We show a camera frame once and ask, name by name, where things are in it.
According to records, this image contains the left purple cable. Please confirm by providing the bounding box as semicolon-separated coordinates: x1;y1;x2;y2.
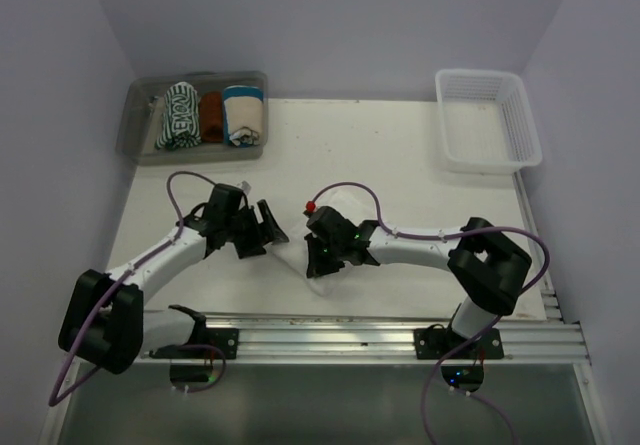
47;170;229;407

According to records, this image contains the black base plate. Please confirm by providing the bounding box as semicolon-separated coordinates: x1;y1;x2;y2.
149;328;240;360
413;324;505;360

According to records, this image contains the clear grey plastic bin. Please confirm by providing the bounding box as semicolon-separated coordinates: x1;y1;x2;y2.
116;71;268;166

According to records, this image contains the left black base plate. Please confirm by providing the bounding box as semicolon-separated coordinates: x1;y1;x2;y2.
149;328;240;360

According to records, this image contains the brown rolled towel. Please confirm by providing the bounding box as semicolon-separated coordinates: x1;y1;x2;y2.
199;91;224;143

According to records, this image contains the white plastic basket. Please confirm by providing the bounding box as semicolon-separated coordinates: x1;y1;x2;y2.
435;69;543;175

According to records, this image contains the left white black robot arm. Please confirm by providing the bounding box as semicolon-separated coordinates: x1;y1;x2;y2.
58;184;289;374

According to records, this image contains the aluminium mounting rail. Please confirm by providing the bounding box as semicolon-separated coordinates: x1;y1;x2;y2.
69;313;596;366

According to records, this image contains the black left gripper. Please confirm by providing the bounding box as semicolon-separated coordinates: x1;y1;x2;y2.
224;199;287;258

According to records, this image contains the beige teal rolled towel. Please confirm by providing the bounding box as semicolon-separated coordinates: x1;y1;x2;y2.
222;85;264;148

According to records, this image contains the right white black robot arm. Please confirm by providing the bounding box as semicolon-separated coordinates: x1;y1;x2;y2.
304;206;532;358

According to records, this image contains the green white striped towel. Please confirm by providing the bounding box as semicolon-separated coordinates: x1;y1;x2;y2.
155;81;202;151

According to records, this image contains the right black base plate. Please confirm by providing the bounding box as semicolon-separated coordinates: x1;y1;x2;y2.
413;324;505;360

